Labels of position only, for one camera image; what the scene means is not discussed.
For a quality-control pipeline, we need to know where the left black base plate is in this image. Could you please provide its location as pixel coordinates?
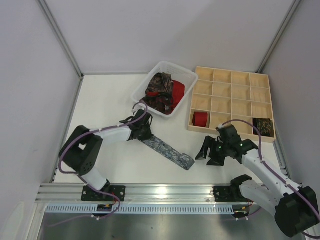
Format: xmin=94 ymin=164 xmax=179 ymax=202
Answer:
xmin=81 ymin=185 xmax=126 ymax=202

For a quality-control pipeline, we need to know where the red tie in basket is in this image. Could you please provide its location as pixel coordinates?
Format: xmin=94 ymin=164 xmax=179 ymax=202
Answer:
xmin=146 ymin=80 xmax=185 ymax=108

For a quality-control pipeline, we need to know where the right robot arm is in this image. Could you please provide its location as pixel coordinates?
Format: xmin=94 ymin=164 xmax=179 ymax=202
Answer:
xmin=196 ymin=124 xmax=320 ymax=238

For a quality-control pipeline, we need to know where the dark floral tie in basket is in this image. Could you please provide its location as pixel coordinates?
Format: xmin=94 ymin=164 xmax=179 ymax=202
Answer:
xmin=140 ymin=72 xmax=173 ymax=115

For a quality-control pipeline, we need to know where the wooden compartment tray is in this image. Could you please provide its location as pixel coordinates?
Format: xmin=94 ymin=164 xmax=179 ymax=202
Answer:
xmin=187 ymin=66 xmax=276 ymax=143

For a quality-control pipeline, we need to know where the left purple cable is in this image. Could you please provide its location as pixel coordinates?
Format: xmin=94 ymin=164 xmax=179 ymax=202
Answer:
xmin=58 ymin=101 xmax=150 ymax=175

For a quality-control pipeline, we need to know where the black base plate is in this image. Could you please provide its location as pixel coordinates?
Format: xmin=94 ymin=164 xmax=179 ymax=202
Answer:
xmin=81 ymin=185 xmax=126 ymax=202
xmin=213 ymin=185 xmax=239 ymax=202

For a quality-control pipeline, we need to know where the white slotted cable duct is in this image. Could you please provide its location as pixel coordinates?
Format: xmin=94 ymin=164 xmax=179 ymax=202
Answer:
xmin=45 ymin=203 xmax=234 ymax=215

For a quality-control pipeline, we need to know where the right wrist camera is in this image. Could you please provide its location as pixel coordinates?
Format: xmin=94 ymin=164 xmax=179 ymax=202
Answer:
xmin=215 ymin=123 xmax=225 ymax=130

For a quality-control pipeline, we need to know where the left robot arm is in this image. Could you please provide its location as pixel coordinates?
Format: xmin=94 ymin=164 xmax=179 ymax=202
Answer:
xmin=58 ymin=109 xmax=153 ymax=195

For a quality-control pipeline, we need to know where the purple cable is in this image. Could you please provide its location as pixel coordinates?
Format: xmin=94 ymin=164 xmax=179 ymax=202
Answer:
xmin=218 ymin=119 xmax=320 ymax=238
xmin=58 ymin=101 xmax=150 ymax=175

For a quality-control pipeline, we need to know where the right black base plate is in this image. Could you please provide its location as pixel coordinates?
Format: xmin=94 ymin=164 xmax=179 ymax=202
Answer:
xmin=213 ymin=185 xmax=239 ymax=202

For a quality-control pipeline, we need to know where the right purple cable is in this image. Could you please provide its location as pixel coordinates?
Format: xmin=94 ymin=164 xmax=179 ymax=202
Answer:
xmin=218 ymin=119 xmax=320 ymax=238

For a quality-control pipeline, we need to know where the rolled red tie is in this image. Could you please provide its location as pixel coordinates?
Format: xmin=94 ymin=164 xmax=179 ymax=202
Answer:
xmin=192 ymin=111 xmax=208 ymax=128

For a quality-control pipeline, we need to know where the blue-grey floral tie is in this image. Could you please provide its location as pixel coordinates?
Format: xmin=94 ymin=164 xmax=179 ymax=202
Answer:
xmin=141 ymin=136 xmax=195 ymax=171

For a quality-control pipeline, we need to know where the aluminium mounting rail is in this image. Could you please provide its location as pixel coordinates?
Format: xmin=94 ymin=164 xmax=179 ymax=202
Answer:
xmin=35 ymin=183 xmax=216 ymax=205

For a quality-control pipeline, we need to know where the rolled dark patterned tie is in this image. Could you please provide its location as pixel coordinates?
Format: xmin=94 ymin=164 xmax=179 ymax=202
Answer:
xmin=252 ymin=118 xmax=274 ymax=138

